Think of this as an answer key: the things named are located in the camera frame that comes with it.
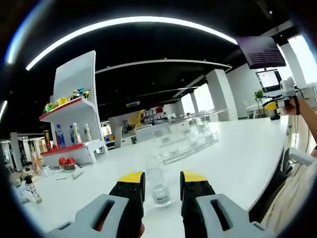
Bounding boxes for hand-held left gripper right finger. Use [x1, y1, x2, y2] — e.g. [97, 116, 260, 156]
[180, 170, 275, 238]

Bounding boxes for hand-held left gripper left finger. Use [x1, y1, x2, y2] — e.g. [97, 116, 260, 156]
[47, 171, 146, 238]

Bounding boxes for clear plastic water bottle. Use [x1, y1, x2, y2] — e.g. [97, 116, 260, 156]
[146, 168, 172, 208]

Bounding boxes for clear acrylic reagent rack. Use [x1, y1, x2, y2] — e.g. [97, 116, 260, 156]
[153, 119, 220, 165]

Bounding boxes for pale drink bottle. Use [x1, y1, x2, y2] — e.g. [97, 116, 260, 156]
[84, 123, 93, 142]

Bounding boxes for cream drink bottle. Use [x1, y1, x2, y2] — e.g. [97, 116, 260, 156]
[72, 122, 82, 144]

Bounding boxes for large blue drink bottle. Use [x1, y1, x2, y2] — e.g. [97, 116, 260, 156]
[55, 124, 66, 149]

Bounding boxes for person's right hand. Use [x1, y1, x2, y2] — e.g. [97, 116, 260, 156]
[279, 96, 301, 116]

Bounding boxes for open laptop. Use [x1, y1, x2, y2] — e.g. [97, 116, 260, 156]
[256, 69, 283, 97]

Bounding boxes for black monitor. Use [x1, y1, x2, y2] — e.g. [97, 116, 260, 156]
[236, 36, 287, 69]

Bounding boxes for white office chair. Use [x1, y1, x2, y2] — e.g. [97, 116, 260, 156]
[288, 147, 314, 167]

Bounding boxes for person in beige trousers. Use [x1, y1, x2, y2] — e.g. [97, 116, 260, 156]
[261, 153, 317, 234]

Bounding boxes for grey desk partition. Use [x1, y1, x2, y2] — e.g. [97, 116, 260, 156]
[135, 123, 153, 143]

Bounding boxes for background storage shelf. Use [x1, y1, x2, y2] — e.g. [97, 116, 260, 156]
[142, 105, 165, 122]

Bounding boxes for blue black snack bag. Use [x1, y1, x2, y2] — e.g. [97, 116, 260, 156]
[70, 88, 85, 101]

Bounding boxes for white display shelf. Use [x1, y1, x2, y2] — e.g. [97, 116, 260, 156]
[39, 50, 108, 168]

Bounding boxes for curved ceiling light strip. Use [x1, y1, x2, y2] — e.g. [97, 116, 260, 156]
[26, 16, 240, 71]

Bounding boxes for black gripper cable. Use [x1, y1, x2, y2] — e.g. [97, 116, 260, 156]
[294, 85, 306, 100]

